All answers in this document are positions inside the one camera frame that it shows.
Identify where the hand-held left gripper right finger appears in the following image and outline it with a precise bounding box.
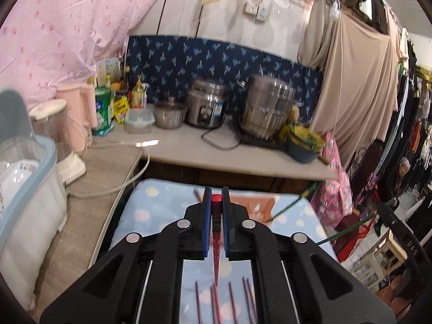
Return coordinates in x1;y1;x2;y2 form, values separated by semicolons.
221;187;397;324

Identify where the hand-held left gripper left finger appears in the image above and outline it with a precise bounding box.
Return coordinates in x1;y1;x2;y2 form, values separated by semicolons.
40;187;212;324

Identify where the bright red chopstick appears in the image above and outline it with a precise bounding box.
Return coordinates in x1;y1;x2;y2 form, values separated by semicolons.
211;194;222;286

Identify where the row of dark chopsticks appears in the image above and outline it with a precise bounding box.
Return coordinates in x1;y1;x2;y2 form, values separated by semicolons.
195;278;254;324

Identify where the white stool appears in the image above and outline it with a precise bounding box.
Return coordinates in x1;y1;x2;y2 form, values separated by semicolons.
351;239;406;291

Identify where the red plastic stool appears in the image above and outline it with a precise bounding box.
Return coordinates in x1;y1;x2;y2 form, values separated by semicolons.
334;216;377;260

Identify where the thin green pole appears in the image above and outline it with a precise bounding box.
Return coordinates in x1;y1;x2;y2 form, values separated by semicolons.
315;201;400;246

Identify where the blue planet print tablecloth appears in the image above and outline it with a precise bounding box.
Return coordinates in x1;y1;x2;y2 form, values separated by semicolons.
111;179;338;324

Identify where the pink floral cloth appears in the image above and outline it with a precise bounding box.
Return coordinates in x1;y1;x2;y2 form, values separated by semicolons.
310;133;355;225

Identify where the black induction cooker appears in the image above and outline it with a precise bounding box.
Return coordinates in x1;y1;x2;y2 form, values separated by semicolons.
236;118;291;151

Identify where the black metal chair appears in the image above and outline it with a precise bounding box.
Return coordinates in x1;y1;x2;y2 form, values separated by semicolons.
347;140;383;193

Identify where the rack of hanging clothes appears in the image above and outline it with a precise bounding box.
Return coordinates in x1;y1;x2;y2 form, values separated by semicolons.
337;0;432;210

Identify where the blue plastic basin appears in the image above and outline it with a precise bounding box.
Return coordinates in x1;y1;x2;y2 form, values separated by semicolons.
287;130;326;164

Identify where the steel bowl with lid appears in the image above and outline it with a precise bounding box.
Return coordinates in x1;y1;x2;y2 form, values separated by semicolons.
153;97;188;129

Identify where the steel rice cooker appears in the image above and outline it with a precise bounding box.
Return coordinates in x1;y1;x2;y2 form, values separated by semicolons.
186;78;228;129

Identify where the clear food container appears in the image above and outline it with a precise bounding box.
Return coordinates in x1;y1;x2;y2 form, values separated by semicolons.
124;108;156;134

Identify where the steel steamer pot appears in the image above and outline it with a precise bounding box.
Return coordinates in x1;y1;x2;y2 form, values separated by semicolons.
240;73;297;140

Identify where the yellow snack packet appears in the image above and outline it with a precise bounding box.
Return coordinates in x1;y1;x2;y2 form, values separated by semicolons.
113;96;130;124

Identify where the yellow oil bottle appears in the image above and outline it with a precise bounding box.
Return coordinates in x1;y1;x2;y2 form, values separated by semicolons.
131;74;148;109

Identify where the white blender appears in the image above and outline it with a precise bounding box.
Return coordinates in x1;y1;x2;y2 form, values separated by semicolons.
30;99;87;186

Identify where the green detergent bottle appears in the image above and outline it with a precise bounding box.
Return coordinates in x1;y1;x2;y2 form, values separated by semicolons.
93;86;115;136

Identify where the beige curtain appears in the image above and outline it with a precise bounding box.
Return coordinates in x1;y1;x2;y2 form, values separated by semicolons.
297;0;399;169

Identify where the blue floral cloth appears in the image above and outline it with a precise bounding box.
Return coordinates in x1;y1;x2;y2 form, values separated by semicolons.
126;35;325;125

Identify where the pink electric kettle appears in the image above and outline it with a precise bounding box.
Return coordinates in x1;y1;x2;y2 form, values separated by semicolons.
56;84;97;152

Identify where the plastic dish storage box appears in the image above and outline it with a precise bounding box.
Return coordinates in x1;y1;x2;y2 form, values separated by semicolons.
0;89;68;311

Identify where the white carton box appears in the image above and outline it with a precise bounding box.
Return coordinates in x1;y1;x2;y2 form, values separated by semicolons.
96;57;121;86

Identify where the pink dotted curtain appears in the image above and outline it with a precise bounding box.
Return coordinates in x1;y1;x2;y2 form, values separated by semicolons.
0;0;179;109

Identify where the green mop handle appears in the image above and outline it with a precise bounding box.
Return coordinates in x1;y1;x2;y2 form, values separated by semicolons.
270;180;319;221

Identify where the black power cable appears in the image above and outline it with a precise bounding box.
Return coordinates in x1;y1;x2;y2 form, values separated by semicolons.
201;121;242;151

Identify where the white blender cable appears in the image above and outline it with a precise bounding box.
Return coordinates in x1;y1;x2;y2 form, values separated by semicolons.
69;142;151;198

